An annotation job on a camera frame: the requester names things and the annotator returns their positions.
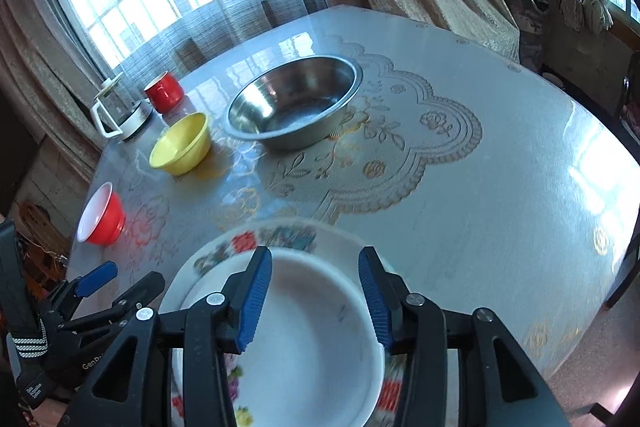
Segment red mug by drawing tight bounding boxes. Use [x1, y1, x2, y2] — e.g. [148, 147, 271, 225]
[144, 71, 184, 113]

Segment person's left forearm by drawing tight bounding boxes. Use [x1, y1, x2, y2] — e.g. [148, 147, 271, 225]
[22, 399, 76, 427]

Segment red bowl white inside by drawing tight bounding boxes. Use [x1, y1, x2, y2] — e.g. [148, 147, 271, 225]
[76, 182, 127, 247]

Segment white glass electric kettle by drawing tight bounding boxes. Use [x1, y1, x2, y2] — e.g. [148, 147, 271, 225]
[90, 73, 153, 142]

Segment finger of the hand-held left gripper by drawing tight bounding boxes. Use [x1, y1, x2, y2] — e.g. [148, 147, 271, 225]
[59, 271, 166, 334]
[37, 261, 120, 324]

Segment yellow bowl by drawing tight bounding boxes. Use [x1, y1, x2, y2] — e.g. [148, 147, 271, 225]
[149, 112, 212, 176]

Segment large white plate red characters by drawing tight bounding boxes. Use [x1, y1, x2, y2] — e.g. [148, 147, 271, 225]
[159, 217, 417, 427]

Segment black white striped strap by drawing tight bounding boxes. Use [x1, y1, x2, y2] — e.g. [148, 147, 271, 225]
[6, 319, 51, 361]

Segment woven straw object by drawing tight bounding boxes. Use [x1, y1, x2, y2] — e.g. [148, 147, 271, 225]
[20, 202, 71, 259]

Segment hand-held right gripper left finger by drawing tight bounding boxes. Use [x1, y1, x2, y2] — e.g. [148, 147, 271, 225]
[60, 246, 274, 427]

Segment small white floral plate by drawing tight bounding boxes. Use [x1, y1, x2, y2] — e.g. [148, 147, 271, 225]
[172, 247, 386, 427]

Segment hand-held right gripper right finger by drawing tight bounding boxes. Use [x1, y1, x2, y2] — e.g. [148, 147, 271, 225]
[357, 246, 571, 427]

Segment stainless steel bowl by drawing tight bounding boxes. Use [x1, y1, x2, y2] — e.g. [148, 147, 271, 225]
[226, 55, 363, 151]

